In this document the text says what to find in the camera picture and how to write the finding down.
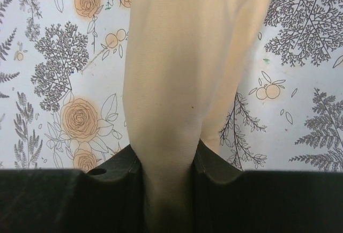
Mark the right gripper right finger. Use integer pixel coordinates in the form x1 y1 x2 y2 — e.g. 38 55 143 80
192 142 342 232

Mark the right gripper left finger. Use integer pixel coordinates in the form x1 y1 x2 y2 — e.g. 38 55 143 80
1 146 142 232

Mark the beige t shirt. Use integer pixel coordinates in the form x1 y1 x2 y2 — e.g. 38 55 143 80
123 0 271 232

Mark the floral table mat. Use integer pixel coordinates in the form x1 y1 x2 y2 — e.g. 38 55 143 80
1 0 342 172

